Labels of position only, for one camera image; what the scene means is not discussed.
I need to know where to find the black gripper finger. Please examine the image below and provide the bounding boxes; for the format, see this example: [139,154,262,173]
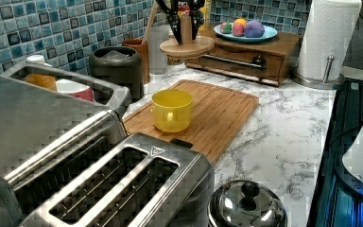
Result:
[155,0,182,44]
[188,0,205,40]

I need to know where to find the round wooden lid with knob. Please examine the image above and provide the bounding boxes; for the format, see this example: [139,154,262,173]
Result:
[160,15,215,60]

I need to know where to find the dark grey tea container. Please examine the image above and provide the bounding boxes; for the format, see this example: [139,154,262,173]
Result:
[89,46,144,101]

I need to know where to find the stainless steel pot lid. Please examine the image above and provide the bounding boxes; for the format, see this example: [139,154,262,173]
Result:
[207,180,287,227]

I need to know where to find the translucent grey tumbler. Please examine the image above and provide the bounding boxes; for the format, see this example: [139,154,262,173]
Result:
[147,26,169,75]

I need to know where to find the green pink toy egg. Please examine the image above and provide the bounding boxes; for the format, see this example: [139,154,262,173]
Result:
[220,22,233,34]

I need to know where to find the brown wooden utensil holder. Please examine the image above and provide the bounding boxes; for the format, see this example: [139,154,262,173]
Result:
[122,39,150,84]

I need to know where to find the yellow orange toy egg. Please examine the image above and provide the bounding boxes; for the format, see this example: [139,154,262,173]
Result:
[234,18,247,26]

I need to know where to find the purple toy egg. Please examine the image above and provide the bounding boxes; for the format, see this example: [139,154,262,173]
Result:
[245,20,265,38]

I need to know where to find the light blue plate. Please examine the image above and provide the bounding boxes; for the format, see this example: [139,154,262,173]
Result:
[214,22,278,44]

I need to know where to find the wooden drawer box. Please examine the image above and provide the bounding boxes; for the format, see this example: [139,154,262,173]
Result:
[185,30,300,87]

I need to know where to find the yellow mug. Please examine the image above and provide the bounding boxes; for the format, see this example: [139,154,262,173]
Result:
[151,89,193,132]

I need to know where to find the bamboo cutting board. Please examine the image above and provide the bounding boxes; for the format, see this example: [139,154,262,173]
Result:
[124,79,259,164]

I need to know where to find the grey metal tray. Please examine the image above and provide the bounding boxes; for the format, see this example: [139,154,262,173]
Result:
[2,61,131,115]

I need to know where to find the red white cup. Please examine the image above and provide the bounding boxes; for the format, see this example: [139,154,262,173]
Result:
[56,79,94,101]

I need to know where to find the white paper towel roll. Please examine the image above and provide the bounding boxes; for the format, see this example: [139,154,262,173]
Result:
[297,0,361,80]

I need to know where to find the orange bottle white cap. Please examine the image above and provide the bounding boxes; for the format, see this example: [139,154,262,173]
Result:
[25,55,57,91]

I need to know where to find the steel paper towel holder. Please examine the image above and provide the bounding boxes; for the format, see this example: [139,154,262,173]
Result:
[291,54,346,91]

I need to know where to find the stainless steel toaster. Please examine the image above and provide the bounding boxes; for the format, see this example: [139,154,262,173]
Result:
[0,77,214,227]

